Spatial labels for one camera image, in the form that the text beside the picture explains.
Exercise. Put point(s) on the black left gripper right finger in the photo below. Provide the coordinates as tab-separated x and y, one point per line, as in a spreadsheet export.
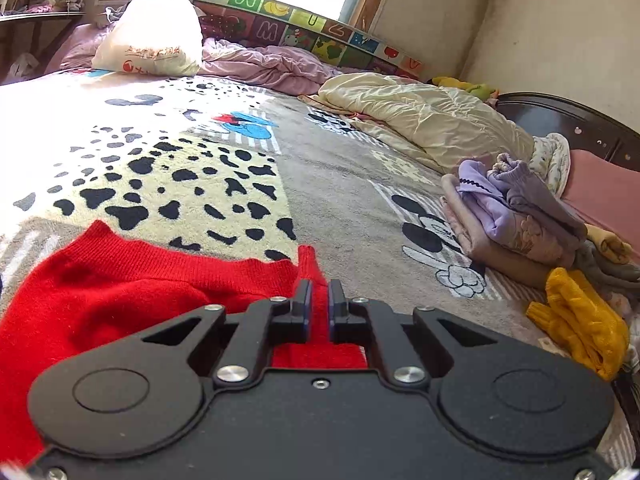
374	326

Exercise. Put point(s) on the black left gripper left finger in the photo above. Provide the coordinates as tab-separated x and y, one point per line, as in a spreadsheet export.
265	323

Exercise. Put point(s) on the red knit sweater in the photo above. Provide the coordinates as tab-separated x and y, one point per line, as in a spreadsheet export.
103	287

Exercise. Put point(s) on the mickey mouse bed blanket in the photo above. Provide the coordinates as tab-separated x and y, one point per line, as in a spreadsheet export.
217	169

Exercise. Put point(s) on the folded beige pink garment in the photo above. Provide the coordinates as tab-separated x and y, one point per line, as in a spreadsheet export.
477	246

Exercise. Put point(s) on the folded purple garment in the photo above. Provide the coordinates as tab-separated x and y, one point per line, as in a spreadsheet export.
518	211

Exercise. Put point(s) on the cream quilted blanket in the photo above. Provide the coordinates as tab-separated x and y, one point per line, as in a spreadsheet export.
436	126

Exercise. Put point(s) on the mustard yellow knit garment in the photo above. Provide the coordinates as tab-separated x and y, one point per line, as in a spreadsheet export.
579	321

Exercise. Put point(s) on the white patterned cloth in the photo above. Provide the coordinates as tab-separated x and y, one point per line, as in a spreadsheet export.
551	161

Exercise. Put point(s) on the purple crumpled bedsheet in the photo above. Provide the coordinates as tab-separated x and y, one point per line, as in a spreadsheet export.
290	70

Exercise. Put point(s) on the yellow plush toy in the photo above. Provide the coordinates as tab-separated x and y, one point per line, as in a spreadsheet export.
481	91

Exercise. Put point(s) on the pink pillow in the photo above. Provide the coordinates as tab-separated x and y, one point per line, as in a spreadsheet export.
604	195

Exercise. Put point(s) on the dark wooden headboard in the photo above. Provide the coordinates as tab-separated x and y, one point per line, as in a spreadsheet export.
584	127

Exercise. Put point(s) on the white plastic bag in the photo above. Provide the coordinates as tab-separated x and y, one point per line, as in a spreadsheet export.
153	37

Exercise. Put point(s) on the colourful alphabet foam mat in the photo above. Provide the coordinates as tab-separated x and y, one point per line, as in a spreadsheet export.
263	23

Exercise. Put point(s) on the dark side table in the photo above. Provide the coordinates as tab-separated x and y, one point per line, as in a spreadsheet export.
40	35

